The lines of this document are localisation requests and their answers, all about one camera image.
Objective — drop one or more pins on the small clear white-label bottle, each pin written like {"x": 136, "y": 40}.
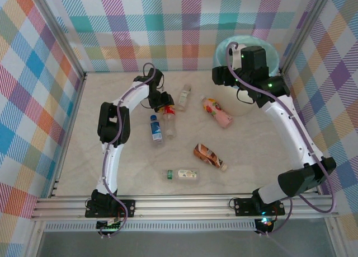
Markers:
{"x": 183, "y": 98}

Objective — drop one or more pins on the red label cola bottle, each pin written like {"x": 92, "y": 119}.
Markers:
{"x": 169, "y": 125}

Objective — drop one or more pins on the blue label water bottle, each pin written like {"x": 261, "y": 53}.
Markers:
{"x": 156, "y": 131}

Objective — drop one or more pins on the brown chocolate drink bottle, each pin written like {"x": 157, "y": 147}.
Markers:
{"x": 208, "y": 156}

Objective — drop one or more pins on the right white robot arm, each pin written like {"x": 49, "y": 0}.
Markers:
{"x": 288, "y": 128}

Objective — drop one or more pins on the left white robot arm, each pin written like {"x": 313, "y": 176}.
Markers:
{"x": 112, "y": 167}

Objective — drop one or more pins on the light green bin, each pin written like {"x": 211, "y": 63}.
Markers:
{"x": 221, "y": 55}

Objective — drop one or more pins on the pink juice bottle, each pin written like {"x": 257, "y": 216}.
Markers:
{"x": 219, "y": 114}

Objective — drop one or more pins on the clear green-label bottle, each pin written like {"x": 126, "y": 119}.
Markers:
{"x": 183, "y": 174}

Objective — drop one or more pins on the aluminium frame post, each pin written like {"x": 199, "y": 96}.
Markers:
{"x": 303, "y": 30}
{"x": 58, "y": 30}

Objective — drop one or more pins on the wide aluminium base rail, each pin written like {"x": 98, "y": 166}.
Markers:
{"x": 181, "y": 206}

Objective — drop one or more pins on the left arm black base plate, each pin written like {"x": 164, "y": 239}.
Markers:
{"x": 130, "y": 205}

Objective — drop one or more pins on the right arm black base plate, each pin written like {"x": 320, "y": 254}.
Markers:
{"x": 243, "y": 206}

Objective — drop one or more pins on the aluminium frame leg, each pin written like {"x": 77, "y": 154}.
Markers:
{"x": 335, "y": 240}
{"x": 35, "y": 240}

